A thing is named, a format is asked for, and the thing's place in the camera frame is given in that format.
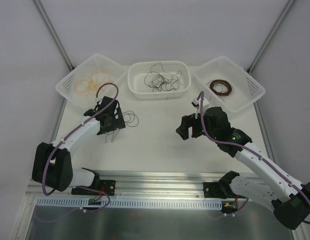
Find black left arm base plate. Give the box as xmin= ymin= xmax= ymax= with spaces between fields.
xmin=71 ymin=179 xmax=116 ymax=196

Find brown cable coil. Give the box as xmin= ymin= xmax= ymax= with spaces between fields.
xmin=206 ymin=79 xmax=235 ymax=103

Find yellow cables in left basket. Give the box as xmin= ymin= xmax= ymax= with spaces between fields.
xmin=73 ymin=65 xmax=115 ymax=105

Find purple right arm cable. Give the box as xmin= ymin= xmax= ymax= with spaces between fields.
xmin=198 ymin=91 xmax=310 ymax=225

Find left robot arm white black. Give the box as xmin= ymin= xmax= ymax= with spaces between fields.
xmin=31 ymin=96 xmax=126 ymax=195

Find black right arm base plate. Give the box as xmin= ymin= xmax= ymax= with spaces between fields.
xmin=202 ymin=181 xmax=246 ymax=199

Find aluminium frame rail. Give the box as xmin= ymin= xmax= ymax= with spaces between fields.
xmin=24 ymin=169 xmax=296 ymax=202

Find white left basket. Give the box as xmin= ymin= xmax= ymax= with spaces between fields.
xmin=55 ymin=54 xmax=126 ymax=110

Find grey-black cables in middle basket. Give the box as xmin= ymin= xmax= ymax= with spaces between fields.
xmin=143 ymin=62 xmax=183 ymax=94

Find left aluminium corner post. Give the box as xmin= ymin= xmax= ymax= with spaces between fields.
xmin=32 ymin=0 xmax=75 ymax=71

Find right aluminium corner post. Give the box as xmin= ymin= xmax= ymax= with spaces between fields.
xmin=246 ymin=0 xmax=296 ymax=75

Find white middle perforated basket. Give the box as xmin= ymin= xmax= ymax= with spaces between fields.
xmin=127 ymin=60 xmax=192 ymax=100

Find white right basket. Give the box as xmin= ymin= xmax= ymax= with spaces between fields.
xmin=194 ymin=56 xmax=266 ymax=116

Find brown cable loop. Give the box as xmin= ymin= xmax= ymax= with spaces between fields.
xmin=121 ymin=110 xmax=141 ymax=128

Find white slotted cable duct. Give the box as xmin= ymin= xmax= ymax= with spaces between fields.
xmin=36 ymin=197 xmax=222 ymax=211

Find aluminium corner post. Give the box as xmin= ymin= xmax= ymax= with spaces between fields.
xmin=32 ymin=0 xmax=75 ymax=71
xmin=246 ymin=0 xmax=296 ymax=75

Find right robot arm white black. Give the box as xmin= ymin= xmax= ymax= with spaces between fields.
xmin=176 ymin=107 xmax=310 ymax=230

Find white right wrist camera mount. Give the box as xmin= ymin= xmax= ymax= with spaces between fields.
xmin=191 ymin=98 xmax=210 ymax=119

